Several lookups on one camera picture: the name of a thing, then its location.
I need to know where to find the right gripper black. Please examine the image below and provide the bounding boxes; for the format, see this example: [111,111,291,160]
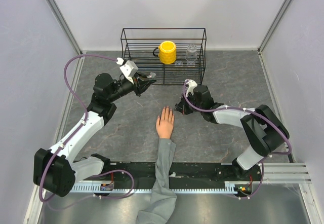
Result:
[175,91,204,115]

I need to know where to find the grey sleeved forearm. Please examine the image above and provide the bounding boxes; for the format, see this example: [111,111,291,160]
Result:
[136,138,177,223]

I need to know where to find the yellow mug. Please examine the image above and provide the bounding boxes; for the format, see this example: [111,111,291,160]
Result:
[152,41,177,64]

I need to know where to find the clear upturned glass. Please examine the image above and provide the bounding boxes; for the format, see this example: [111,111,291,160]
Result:
[185,44,197,66]

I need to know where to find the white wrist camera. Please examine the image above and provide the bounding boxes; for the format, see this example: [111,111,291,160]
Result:
[183,79,197,97]
[119,60,138,79]

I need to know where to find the glitter nail polish bottle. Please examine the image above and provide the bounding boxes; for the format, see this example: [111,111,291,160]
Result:
[147,72,156,79]

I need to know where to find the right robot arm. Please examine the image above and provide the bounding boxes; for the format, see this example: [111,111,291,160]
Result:
[175,80,292,180]

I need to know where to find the small clear glass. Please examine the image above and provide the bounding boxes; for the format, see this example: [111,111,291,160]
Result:
[174,61,183,67]

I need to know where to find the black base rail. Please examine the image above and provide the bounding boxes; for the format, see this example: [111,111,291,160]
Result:
[75,161,264,192]

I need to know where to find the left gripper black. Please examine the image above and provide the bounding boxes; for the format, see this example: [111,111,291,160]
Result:
[108,71,156,102]

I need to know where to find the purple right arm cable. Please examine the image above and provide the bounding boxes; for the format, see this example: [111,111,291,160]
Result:
[183,81,292,156]

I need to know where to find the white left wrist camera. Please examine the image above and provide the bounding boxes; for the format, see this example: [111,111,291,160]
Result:
[119,60,138,79]

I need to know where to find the white slotted cable duct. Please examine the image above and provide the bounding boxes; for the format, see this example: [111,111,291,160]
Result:
[70,181,251,194]

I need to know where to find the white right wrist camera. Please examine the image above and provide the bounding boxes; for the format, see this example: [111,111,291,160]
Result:
[183,79,197,97]

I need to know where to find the black wire dish rack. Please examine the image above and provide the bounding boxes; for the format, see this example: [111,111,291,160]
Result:
[120,27,207,85]

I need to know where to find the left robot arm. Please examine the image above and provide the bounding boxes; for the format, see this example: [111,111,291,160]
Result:
[33,72,156,197]

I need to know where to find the person's left hand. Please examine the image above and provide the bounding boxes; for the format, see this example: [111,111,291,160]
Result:
[156,106,175,139]

